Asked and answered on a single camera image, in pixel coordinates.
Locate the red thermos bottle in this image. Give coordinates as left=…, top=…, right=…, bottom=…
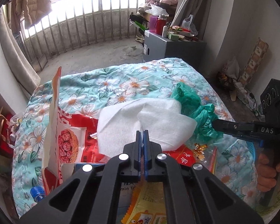
left=156, top=15, right=167, bottom=35

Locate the clear Pepsi plastic bottle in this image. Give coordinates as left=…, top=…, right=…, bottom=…
left=30, top=186, right=46, bottom=203

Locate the red plastic wrapper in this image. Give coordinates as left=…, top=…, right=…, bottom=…
left=165, top=143, right=217, bottom=174

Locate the blue plastic trash basket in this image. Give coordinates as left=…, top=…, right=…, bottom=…
left=246, top=142, right=256, bottom=161

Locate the grey cabinet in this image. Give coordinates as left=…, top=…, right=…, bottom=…
left=143, top=31, right=206, bottom=70

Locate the floral turquoise quilt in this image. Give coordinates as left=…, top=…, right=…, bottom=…
left=11, top=58, right=259, bottom=216

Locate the metal balcony railing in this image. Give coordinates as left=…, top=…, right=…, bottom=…
left=15, top=0, right=146, bottom=62

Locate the right hand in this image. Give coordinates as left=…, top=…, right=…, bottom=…
left=256, top=153, right=280, bottom=193

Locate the blue medicine box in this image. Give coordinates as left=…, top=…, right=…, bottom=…
left=73, top=163, right=136, bottom=223

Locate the yellow snack wrapper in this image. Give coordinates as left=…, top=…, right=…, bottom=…
left=121, top=181, right=167, bottom=224

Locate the red gift bag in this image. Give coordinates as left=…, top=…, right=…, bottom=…
left=0, top=107, right=13, bottom=158

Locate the white tissue sheet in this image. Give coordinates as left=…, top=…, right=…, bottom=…
left=97, top=98, right=197, bottom=158

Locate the beige left curtain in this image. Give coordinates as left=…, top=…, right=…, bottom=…
left=0, top=8, right=41, bottom=95

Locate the beige down jacket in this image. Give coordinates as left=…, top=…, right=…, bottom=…
left=10, top=0, right=52, bottom=33

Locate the red white paper snack bag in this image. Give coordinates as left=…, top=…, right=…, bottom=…
left=41, top=68, right=109, bottom=194

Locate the grey right curtain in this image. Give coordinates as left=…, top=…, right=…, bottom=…
left=172, top=0, right=211, bottom=40

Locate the green plastic bag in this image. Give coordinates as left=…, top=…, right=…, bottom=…
left=170, top=82, right=223, bottom=144

